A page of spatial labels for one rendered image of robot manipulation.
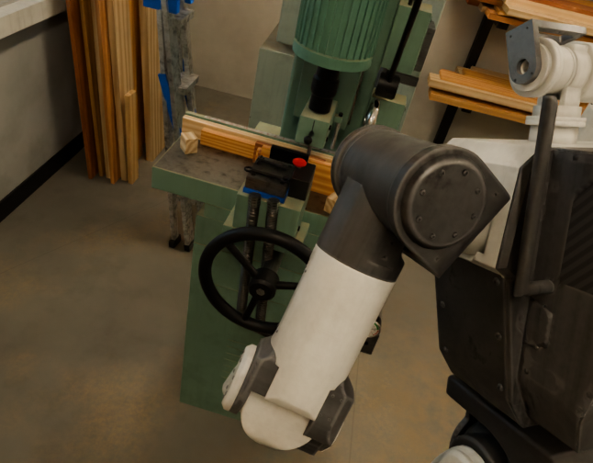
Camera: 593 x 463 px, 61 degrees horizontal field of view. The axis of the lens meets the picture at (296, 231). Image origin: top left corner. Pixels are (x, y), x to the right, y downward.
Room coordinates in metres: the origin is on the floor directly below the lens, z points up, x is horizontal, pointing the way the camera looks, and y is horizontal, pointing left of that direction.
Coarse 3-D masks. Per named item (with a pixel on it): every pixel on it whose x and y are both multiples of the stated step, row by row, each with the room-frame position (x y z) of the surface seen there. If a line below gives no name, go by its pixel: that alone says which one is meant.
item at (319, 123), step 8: (336, 104) 1.18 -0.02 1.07; (304, 112) 1.09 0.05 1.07; (312, 112) 1.10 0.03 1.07; (304, 120) 1.07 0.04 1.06; (312, 120) 1.07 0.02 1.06; (320, 120) 1.07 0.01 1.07; (328, 120) 1.07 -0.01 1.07; (304, 128) 1.07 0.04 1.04; (312, 128) 1.07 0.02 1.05; (320, 128) 1.06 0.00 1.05; (328, 128) 1.07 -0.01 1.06; (296, 136) 1.07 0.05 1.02; (304, 136) 1.07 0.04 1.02; (312, 136) 1.07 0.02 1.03; (320, 136) 1.06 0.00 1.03; (312, 144) 1.07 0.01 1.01; (320, 144) 1.06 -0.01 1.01
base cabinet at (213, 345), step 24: (192, 264) 0.97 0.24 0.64; (216, 264) 0.96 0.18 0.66; (240, 264) 0.96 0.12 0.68; (192, 288) 0.97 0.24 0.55; (192, 312) 0.97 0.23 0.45; (216, 312) 0.96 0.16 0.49; (192, 336) 0.96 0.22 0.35; (216, 336) 0.96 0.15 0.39; (240, 336) 0.95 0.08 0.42; (192, 360) 0.96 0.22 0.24; (216, 360) 0.96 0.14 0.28; (192, 384) 0.96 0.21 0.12; (216, 384) 0.96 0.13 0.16; (216, 408) 0.96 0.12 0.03
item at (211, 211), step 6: (204, 210) 0.97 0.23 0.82; (210, 210) 0.96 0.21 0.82; (216, 210) 0.96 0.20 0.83; (222, 210) 0.96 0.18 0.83; (228, 210) 0.96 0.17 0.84; (204, 216) 0.97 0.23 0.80; (210, 216) 0.96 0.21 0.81; (216, 216) 0.96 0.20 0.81; (222, 216) 0.96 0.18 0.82; (312, 234) 0.95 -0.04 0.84; (306, 240) 0.95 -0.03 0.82; (312, 240) 0.95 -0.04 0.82; (312, 246) 0.95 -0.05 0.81
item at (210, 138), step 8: (208, 136) 1.12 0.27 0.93; (216, 136) 1.12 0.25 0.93; (224, 136) 1.12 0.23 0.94; (232, 136) 1.13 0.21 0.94; (208, 144) 1.12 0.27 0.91; (216, 144) 1.12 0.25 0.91; (224, 144) 1.12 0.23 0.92; (232, 144) 1.12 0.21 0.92; (240, 144) 1.12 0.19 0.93; (248, 144) 1.12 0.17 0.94; (232, 152) 1.12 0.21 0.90; (240, 152) 1.12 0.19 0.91; (248, 152) 1.12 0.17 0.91
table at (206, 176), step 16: (176, 144) 1.09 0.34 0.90; (160, 160) 1.01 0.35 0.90; (176, 160) 1.02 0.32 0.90; (192, 160) 1.04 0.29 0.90; (208, 160) 1.06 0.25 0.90; (224, 160) 1.08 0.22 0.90; (240, 160) 1.09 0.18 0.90; (160, 176) 0.97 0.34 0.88; (176, 176) 0.97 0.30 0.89; (192, 176) 0.97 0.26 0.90; (208, 176) 0.99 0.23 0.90; (224, 176) 1.00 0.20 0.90; (240, 176) 1.02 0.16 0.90; (176, 192) 0.97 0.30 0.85; (192, 192) 0.97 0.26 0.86; (208, 192) 0.96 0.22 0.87; (224, 192) 0.96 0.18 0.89; (224, 208) 0.96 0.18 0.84; (320, 208) 0.97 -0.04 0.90; (224, 224) 0.87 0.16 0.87; (304, 224) 0.94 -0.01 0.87; (320, 224) 0.95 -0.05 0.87; (304, 240) 0.88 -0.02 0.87
